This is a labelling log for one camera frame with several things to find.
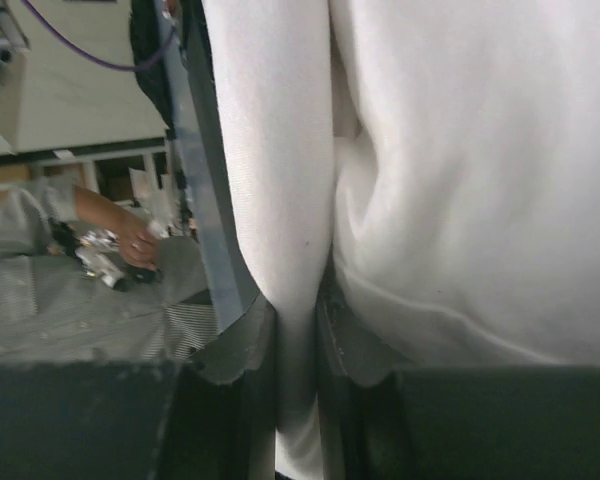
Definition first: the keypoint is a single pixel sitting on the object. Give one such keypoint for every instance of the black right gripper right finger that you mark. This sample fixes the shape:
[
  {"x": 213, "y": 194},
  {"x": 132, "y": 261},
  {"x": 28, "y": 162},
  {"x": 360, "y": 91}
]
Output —
[{"x": 383, "y": 417}]

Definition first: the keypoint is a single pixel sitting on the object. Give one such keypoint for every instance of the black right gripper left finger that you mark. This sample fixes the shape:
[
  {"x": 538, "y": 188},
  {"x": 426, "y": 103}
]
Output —
[{"x": 212, "y": 417}]

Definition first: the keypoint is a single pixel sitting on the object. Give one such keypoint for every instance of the white t shirt red print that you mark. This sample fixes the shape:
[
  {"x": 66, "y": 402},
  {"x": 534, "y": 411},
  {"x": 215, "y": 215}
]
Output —
[{"x": 443, "y": 156}]

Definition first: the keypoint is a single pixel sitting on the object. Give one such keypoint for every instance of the person in grey shirt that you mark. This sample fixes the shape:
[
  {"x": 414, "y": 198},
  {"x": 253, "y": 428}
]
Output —
[{"x": 54, "y": 308}]

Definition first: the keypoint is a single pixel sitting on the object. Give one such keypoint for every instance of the right aluminium frame post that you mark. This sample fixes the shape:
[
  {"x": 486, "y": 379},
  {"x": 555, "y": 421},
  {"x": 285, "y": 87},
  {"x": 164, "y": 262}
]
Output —
[{"x": 199, "y": 144}]

